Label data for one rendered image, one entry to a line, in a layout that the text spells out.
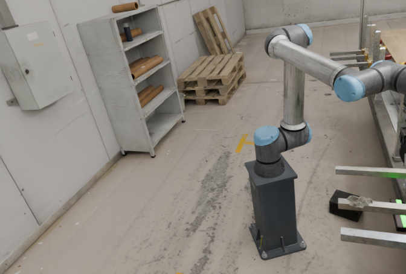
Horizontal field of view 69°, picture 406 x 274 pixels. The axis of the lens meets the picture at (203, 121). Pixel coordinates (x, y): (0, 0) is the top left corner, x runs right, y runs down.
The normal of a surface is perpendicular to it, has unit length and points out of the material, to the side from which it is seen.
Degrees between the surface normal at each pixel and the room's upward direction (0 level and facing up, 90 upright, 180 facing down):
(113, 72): 90
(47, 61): 90
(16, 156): 90
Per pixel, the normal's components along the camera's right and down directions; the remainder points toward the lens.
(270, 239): 0.15, 0.41
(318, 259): -0.18, -0.88
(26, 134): 0.92, 0.00
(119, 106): -0.35, 0.47
